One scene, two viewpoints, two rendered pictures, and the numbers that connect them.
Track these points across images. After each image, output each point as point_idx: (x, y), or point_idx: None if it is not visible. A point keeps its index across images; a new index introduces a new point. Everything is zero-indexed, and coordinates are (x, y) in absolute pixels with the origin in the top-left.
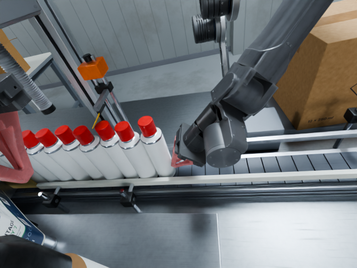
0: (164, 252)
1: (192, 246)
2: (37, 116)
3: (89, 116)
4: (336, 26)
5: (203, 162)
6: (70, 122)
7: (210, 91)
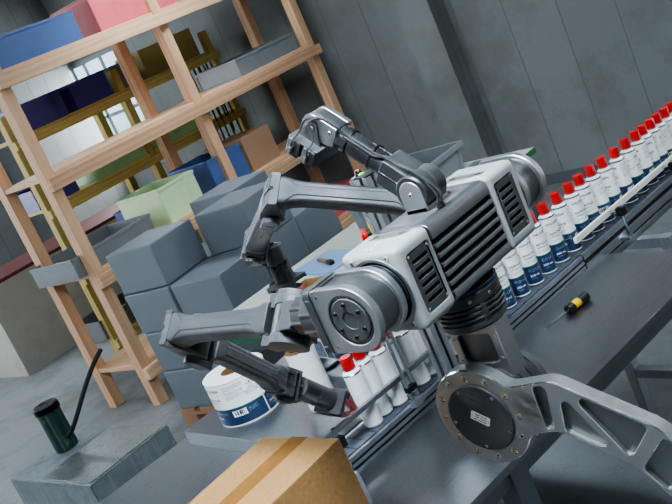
0: (323, 422)
1: (312, 434)
2: (665, 291)
3: (586, 354)
4: (266, 452)
5: (314, 408)
6: (594, 336)
7: (302, 371)
